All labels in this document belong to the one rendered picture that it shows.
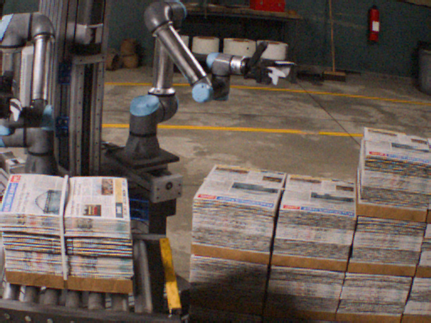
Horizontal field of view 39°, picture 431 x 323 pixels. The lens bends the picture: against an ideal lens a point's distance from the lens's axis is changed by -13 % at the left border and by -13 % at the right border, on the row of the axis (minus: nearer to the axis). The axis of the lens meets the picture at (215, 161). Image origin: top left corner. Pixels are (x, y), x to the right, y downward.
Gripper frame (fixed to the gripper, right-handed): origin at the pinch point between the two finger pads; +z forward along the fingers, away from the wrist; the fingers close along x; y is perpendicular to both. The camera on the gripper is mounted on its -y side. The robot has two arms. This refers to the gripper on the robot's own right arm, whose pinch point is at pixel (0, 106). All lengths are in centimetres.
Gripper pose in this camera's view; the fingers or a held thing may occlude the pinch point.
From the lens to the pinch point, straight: 193.5
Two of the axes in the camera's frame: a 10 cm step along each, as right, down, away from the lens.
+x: -9.5, -1.2, -2.9
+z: 2.3, 3.3, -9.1
